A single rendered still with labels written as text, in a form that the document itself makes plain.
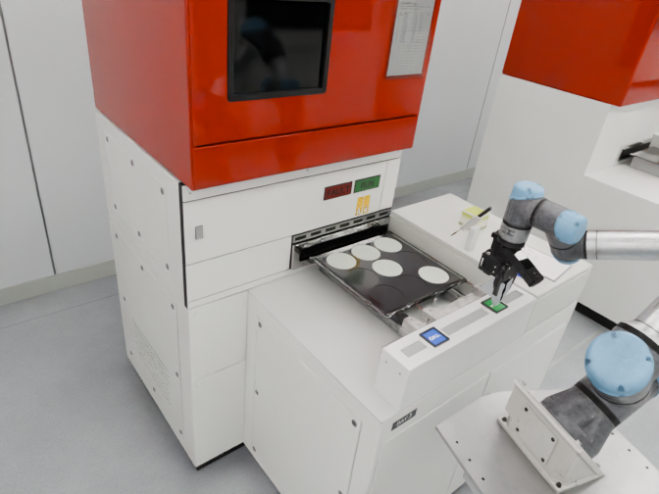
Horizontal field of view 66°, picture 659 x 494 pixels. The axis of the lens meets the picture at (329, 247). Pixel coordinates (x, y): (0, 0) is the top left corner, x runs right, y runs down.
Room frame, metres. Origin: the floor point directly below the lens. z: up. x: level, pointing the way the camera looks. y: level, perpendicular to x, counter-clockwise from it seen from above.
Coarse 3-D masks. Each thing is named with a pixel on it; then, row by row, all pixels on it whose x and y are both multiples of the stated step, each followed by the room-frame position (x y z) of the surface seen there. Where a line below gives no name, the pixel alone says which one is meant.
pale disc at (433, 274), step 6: (420, 270) 1.42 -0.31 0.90; (426, 270) 1.43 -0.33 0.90; (432, 270) 1.43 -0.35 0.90; (438, 270) 1.44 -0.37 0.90; (426, 276) 1.38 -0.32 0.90; (432, 276) 1.39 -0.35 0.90; (438, 276) 1.39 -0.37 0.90; (444, 276) 1.40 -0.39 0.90; (432, 282) 1.36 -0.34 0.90; (438, 282) 1.36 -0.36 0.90
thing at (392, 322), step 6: (330, 276) 1.42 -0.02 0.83; (336, 282) 1.39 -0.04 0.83; (342, 288) 1.37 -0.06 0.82; (360, 300) 1.31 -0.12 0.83; (366, 306) 1.28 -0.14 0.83; (372, 312) 1.26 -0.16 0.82; (390, 318) 1.21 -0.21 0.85; (390, 324) 1.20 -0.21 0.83; (396, 324) 1.19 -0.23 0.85; (396, 330) 1.18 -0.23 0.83
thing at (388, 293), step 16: (368, 240) 1.58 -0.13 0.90; (400, 240) 1.60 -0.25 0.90; (320, 256) 1.43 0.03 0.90; (352, 256) 1.46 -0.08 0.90; (384, 256) 1.48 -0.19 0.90; (400, 256) 1.50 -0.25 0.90; (416, 256) 1.51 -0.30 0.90; (336, 272) 1.34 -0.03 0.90; (352, 272) 1.36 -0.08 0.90; (368, 272) 1.37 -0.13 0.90; (416, 272) 1.40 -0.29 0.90; (448, 272) 1.43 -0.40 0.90; (368, 288) 1.28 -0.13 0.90; (384, 288) 1.29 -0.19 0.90; (400, 288) 1.30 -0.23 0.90; (416, 288) 1.31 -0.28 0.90; (432, 288) 1.32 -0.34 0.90; (384, 304) 1.21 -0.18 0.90; (400, 304) 1.22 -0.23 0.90
